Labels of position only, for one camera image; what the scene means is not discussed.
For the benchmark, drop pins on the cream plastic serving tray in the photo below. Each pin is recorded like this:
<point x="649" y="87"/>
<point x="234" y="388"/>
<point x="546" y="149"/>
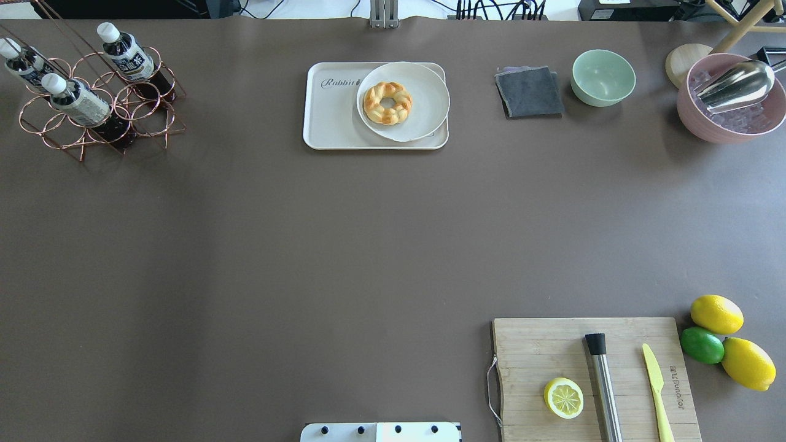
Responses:
<point x="331" y="120"/>

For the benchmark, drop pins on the pink ice bowl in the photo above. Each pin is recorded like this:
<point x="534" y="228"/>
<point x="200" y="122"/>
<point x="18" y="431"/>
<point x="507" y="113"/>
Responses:
<point x="701" y="125"/>

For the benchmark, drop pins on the grey folded cloth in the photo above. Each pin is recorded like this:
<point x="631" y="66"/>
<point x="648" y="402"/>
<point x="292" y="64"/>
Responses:
<point x="529" y="91"/>

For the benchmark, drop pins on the half lemon slice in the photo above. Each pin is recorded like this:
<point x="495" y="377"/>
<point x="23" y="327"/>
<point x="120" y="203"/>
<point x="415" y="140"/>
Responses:
<point x="564" y="398"/>

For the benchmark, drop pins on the yellow lemon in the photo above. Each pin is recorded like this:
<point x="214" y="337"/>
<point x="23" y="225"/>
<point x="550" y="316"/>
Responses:
<point x="717" y="314"/>
<point x="748" y="364"/>

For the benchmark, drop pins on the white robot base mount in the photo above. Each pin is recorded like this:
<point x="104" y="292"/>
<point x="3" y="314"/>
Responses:
<point x="382" y="431"/>

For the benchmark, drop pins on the yellow plastic knife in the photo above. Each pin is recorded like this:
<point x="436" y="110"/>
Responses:
<point x="656" y="381"/>

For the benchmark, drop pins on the green bowl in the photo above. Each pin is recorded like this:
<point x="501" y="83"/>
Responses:
<point x="602" y="78"/>

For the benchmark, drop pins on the bamboo cutting board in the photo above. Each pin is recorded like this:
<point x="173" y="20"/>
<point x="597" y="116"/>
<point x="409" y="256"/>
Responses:
<point x="532" y="351"/>

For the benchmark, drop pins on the tea bottle white cap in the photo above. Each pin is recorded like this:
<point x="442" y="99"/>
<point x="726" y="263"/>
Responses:
<point x="134" y="65"/>

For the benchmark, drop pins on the white round plate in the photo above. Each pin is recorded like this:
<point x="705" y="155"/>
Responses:
<point x="430" y="94"/>

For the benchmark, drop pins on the copper wire bottle rack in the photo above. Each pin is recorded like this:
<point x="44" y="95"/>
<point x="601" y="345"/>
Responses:
<point x="154" y="119"/>

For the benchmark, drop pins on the tea bottle in rack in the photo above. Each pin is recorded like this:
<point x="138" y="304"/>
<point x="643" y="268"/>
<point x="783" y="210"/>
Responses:
<point x="26" y="64"/>
<point x="83" y="106"/>

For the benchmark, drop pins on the round wooden coaster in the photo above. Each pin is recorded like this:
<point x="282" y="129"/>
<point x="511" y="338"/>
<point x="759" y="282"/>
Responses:
<point x="681" y="59"/>

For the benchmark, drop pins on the metal ice scoop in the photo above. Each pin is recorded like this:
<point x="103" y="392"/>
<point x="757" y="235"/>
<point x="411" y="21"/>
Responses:
<point x="744" y="84"/>

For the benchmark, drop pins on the green lime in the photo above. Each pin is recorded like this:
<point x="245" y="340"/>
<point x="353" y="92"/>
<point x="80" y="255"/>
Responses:
<point x="702" y="345"/>

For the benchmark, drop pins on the braided ring bread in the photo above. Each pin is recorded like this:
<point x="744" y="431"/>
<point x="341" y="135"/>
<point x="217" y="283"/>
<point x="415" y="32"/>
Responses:
<point x="387" y="103"/>

